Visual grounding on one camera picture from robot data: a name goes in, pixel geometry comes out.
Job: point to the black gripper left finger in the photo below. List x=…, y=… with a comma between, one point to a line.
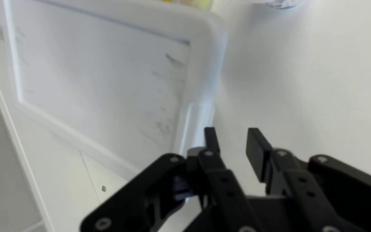
x=206, y=193

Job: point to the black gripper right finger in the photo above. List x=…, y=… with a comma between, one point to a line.
x=314, y=193

